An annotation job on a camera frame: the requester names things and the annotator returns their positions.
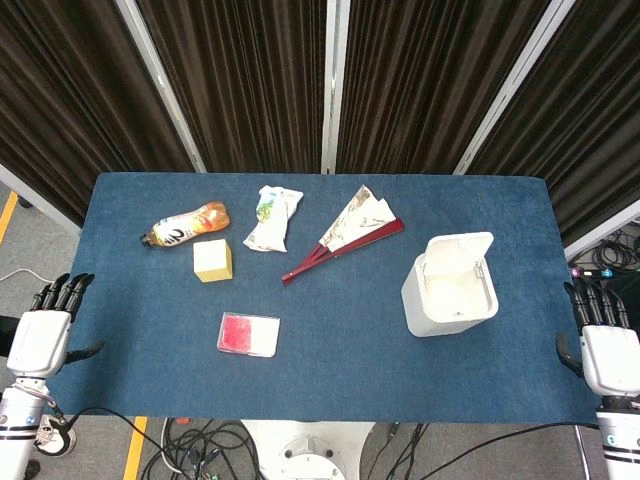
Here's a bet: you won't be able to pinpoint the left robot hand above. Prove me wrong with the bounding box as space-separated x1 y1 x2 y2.
6 272 106 379

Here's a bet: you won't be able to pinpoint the white plastic bin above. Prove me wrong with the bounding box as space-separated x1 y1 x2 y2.
401 231 501 339

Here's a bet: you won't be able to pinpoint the grey partition frame post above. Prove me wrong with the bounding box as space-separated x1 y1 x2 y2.
320 0 351 175
453 0 576 176
113 0 207 174

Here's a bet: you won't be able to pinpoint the dark pleated curtain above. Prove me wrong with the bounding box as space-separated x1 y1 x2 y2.
0 0 640 240

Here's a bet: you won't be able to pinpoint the crumpled white snack bag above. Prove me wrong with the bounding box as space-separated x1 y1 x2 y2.
242 185 305 254

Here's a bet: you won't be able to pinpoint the blue table cloth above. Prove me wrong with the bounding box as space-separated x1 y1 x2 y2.
37 172 601 424

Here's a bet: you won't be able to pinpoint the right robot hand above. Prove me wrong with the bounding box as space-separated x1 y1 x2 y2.
555 279 640 398

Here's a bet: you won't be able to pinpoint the orange drink bottle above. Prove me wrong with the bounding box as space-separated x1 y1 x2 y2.
139 201 232 249

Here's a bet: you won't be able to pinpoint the power strip with cables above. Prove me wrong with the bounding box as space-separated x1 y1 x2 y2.
568 227 640 291

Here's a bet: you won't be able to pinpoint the yellow cube block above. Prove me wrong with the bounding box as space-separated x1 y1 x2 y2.
192 238 235 284

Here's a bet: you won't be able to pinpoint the red white flat pack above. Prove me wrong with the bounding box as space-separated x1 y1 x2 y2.
216 311 281 358

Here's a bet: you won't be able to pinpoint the black cable bundle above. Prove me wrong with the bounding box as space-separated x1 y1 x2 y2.
142 418 261 480

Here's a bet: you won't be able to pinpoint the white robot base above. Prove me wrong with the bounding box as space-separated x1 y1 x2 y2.
240 419 375 480

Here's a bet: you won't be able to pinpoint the white floor cable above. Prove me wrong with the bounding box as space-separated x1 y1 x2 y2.
0 268 47 284

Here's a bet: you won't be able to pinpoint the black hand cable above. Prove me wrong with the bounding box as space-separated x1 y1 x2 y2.
47 399 174 471
384 422 599 480

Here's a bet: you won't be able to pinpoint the folding paper fan red ribs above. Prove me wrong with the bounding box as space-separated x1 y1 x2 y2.
281 184 406 287

